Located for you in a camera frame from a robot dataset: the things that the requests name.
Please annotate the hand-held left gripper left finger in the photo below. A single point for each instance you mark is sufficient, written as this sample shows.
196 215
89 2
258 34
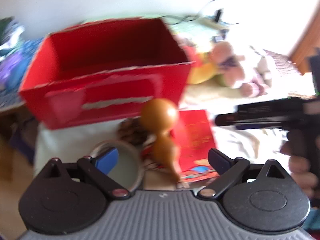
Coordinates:
107 158

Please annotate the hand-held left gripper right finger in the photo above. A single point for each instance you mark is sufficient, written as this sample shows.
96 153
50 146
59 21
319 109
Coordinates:
220 161

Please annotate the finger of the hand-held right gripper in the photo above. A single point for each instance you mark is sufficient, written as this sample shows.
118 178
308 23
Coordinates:
270 108
250 122

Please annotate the printed clear tape roll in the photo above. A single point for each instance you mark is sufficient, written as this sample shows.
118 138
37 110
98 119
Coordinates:
135 155

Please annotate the red patterned gift packet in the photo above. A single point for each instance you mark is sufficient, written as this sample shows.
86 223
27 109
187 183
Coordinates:
195 140

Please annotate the brown gourd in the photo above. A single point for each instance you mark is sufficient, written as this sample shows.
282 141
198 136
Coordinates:
160 115

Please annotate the red cardboard box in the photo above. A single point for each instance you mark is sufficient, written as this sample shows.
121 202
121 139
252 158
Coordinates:
112 87

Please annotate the person's right hand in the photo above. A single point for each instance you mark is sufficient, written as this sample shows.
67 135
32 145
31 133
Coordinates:
300 167

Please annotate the white rabbit plush toy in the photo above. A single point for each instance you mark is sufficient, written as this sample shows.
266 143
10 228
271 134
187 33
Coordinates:
237 77

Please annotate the yellow tiger plush toy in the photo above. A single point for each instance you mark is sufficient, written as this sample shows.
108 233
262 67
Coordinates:
202 72

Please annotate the wooden door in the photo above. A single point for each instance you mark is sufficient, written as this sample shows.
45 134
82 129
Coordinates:
307 45

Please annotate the black charger adapter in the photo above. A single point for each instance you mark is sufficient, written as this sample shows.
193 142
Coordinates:
219 15

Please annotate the green bear print bed sheet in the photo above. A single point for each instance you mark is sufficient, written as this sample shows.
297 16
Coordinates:
195 30

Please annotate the blue patterned mat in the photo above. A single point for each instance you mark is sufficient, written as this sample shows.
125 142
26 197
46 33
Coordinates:
10 100

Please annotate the blue patterned towel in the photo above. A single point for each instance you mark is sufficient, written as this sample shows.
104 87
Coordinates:
25 47

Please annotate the grey patterned folded garment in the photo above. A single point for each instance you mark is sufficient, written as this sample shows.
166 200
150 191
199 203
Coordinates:
13 38

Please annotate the green folded garment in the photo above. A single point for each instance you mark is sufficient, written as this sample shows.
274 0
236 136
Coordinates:
5 23

